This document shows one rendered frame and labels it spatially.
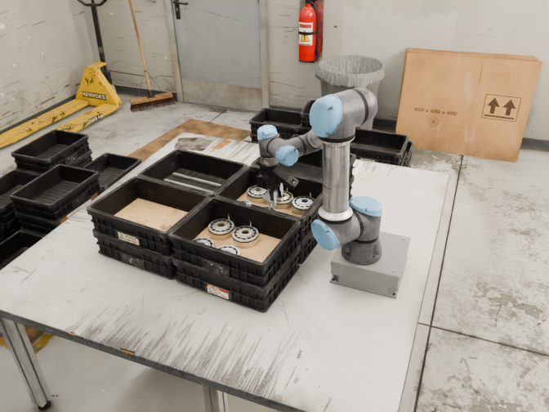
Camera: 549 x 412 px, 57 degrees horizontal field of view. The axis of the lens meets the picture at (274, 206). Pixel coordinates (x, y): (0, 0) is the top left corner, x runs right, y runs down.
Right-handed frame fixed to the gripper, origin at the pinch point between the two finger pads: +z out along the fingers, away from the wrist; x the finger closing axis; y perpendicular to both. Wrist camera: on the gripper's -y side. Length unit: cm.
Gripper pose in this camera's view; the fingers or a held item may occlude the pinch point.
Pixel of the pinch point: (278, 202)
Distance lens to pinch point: 213.4
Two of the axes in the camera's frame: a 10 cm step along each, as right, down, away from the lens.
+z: 0.8, 7.7, 6.3
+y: -8.9, -2.4, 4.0
